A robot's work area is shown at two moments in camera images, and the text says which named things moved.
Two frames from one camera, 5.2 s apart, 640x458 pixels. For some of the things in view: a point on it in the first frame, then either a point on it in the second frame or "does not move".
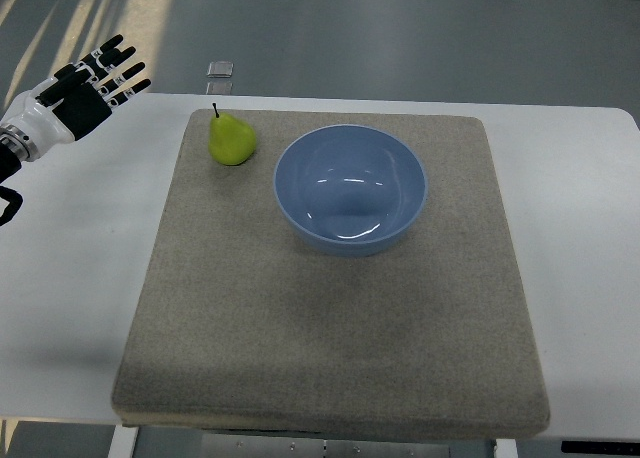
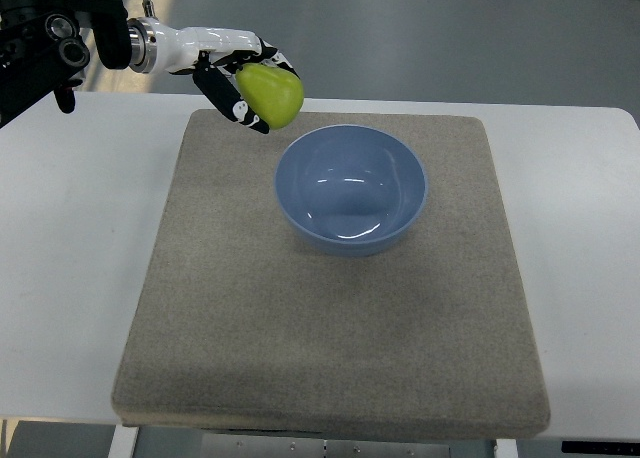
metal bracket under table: x=274 y=446 does not move
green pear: x=230 y=142 -> x=275 y=95
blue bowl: x=350 y=190 does not move
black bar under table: x=601 y=448 does not move
